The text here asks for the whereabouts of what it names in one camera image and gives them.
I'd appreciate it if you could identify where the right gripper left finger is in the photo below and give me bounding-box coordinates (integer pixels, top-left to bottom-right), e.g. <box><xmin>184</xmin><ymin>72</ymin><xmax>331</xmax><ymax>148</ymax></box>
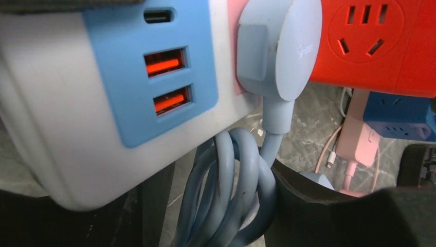
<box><xmin>1</xmin><ymin>164</ymin><xmax>175</xmax><ymax>246</ymax></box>

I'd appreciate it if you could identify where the light blue power strip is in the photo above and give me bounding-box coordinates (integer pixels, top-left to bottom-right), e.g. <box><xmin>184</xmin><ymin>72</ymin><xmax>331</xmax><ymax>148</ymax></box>
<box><xmin>300</xmin><ymin>171</ymin><xmax>335</xmax><ymax>191</ymax></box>

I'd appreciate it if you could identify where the light blue plug and cable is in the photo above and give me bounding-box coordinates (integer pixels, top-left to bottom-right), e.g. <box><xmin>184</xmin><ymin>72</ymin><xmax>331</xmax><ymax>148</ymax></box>
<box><xmin>172</xmin><ymin>0</ymin><xmax>323</xmax><ymax>247</ymax></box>

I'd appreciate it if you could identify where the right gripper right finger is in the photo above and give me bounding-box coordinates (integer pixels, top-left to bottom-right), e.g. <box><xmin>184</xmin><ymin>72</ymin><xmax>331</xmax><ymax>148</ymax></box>
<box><xmin>264</xmin><ymin>161</ymin><xmax>435</xmax><ymax>246</ymax></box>

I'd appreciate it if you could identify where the white power strip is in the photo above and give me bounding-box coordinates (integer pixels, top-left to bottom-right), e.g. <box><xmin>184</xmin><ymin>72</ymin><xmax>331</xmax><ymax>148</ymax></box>
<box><xmin>1</xmin><ymin>1</ymin><xmax>260</xmax><ymax>211</ymax></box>

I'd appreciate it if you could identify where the blue cube socket adapter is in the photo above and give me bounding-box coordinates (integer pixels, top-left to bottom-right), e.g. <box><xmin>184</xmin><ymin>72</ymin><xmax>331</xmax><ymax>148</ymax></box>
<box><xmin>363</xmin><ymin>92</ymin><xmax>435</xmax><ymax>142</ymax></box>

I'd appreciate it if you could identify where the pink coiled cable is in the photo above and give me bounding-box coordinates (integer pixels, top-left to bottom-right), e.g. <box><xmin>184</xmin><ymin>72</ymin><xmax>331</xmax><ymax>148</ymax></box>
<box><xmin>313</xmin><ymin>124</ymin><xmax>382</xmax><ymax>199</ymax></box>

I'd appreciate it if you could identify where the pink cube socket adapter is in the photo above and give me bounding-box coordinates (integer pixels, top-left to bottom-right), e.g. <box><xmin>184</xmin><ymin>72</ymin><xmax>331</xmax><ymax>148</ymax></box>
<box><xmin>336</xmin><ymin>89</ymin><xmax>380</xmax><ymax>167</ymax></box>

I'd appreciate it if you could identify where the red cube socket adapter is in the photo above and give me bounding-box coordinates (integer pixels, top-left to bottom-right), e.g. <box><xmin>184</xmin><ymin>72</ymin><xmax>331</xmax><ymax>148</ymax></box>
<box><xmin>311</xmin><ymin>0</ymin><xmax>435</xmax><ymax>98</ymax></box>

